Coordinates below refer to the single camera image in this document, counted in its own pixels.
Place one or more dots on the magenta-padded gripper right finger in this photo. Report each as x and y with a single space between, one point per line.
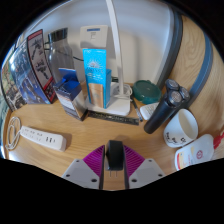
145 171

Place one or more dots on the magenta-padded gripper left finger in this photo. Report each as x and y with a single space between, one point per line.
81 171

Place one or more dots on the black charger block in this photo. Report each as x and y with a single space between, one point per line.
115 155

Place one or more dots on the white power strip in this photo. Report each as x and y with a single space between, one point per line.
43 137

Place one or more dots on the white bottle with red cap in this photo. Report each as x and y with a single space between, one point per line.
195 153

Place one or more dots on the white cup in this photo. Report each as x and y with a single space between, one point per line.
181 128

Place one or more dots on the small white flat device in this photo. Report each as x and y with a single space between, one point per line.
149 111

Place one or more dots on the black ruler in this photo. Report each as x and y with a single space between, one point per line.
113 118

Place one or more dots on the dark pen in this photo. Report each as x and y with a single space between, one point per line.
136 109

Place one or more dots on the black electric shaver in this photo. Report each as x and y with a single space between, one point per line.
163 110

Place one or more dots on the small blue and silver box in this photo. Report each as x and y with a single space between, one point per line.
71 96

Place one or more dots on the green round container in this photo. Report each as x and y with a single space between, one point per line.
146 91

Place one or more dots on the light blue sunscreen box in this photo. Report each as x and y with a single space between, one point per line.
96 83

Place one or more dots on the blue robot model box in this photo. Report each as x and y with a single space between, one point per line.
36 73

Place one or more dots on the green figure toy box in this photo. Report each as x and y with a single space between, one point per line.
7 90

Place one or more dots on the dark metal desk frame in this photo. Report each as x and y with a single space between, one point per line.
175 43

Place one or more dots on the white wall-mounted box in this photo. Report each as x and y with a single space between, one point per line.
95 36

